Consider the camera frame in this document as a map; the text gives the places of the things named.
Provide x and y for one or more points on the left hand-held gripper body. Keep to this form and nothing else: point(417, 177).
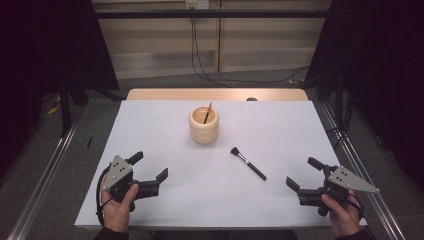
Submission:
point(116, 173)

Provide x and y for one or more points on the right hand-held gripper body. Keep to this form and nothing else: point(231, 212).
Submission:
point(350, 180)

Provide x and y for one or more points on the black makeup brush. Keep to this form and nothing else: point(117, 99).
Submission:
point(250, 165)

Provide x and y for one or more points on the cream ribbed holder cup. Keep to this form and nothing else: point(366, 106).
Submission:
point(204, 133)

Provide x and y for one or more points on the black pencil with orange end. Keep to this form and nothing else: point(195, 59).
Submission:
point(208, 113)

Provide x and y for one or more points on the person's right hand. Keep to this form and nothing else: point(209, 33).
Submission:
point(345, 218)

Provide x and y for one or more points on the person's left hand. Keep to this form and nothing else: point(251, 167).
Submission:
point(116, 216)

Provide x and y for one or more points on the small black floor object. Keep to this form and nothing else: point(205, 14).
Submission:
point(89, 142)

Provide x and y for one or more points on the white table cover sheet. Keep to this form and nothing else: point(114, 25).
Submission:
point(206, 200)

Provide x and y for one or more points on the black stand pole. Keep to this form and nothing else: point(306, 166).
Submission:
point(65, 110)

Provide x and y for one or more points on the small yellow floor object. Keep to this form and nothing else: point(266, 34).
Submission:
point(53, 109)

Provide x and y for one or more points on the black curtain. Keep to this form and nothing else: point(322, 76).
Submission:
point(383, 66)
point(40, 50)

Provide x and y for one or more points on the metal floor rail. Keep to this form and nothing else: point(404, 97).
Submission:
point(366, 173)
point(46, 173)

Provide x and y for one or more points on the black horizontal frame bar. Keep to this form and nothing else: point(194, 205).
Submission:
point(150, 14)

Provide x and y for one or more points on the white wall power outlet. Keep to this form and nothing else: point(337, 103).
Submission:
point(197, 4)

